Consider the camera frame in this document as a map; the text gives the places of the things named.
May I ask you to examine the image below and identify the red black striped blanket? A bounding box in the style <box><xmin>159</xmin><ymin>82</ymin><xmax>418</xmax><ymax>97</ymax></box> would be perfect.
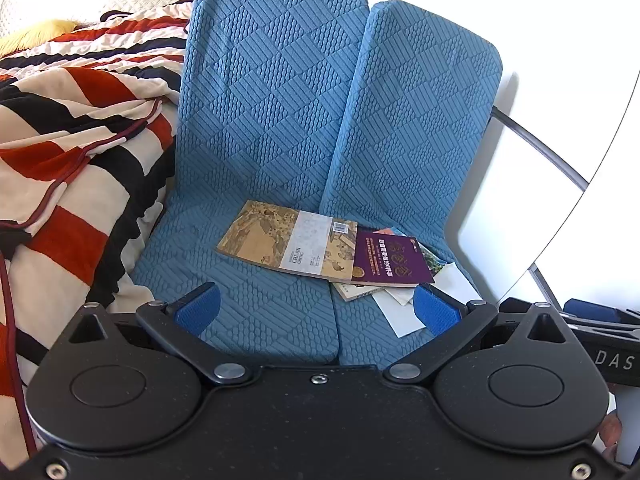
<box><xmin>0</xmin><ymin>2</ymin><xmax>193</xmax><ymax>456</ymax></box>

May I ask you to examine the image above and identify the large white paper sheet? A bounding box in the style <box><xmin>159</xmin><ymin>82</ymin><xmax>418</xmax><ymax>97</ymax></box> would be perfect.
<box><xmin>372</xmin><ymin>287</ymin><xmax>426</xmax><ymax>338</ymax></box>

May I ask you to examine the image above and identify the yellow plush fabric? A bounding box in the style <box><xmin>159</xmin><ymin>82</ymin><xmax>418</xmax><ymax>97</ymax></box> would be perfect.
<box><xmin>0</xmin><ymin>19</ymin><xmax>77</xmax><ymax>58</ymax></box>

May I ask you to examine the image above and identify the book with painting cover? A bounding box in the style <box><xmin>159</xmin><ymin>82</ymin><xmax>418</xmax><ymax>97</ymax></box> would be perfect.
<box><xmin>216</xmin><ymin>200</ymin><xmax>359</xmax><ymax>281</ymax></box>

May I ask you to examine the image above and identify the white wardrobe panel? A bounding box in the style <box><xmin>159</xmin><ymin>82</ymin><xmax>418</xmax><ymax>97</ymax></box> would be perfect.
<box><xmin>530</xmin><ymin>60</ymin><xmax>640</xmax><ymax>311</ymax></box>

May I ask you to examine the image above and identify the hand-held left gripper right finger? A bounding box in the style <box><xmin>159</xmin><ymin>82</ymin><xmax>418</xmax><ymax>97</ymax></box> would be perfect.
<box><xmin>382</xmin><ymin>284</ymin><xmax>576</xmax><ymax>387</ymax></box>

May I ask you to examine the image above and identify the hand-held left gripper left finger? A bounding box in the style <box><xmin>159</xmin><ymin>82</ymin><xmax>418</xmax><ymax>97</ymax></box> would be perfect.
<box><xmin>65</xmin><ymin>281</ymin><xmax>252</xmax><ymax>387</ymax></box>

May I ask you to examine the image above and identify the purple book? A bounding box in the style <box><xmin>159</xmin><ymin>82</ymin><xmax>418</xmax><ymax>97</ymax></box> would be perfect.
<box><xmin>350</xmin><ymin>227</ymin><xmax>435</xmax><ymax>286</ymax></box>

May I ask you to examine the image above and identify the grey metal bar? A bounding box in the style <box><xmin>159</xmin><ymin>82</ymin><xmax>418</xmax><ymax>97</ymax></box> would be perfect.
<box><xmin>529</xmin><ymin>266</ymin><xmax>557</xmax><ymax>307</ymax></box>
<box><xmin>491</xmin><ymin>105</ymin><xmax>590</xmax><ymax>192</ymax></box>

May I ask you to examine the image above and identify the white and orange book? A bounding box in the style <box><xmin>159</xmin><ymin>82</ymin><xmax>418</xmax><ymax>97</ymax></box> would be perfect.
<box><xmin>330</xmin><ymin>280</ymin><xmax>418</xmax><ymax>302</ymax></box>

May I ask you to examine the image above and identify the notebook with photo cover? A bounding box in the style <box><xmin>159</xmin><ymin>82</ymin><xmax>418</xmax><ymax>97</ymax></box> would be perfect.
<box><xmin>387</xmin><ymin>226</ymin><xmax>447</xmax><ymax>277</ymax></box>

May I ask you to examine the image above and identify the blue textured floor chair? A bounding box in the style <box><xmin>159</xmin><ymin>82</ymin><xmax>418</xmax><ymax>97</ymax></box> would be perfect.
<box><xmin>131</xmin><ymin>0</ymin><xmax>371</xmax><ymax>366</ymax></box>
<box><xmin>320</xmin><ymin>0</ymin><xmax>503</xmax><ymax>368</ymax></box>

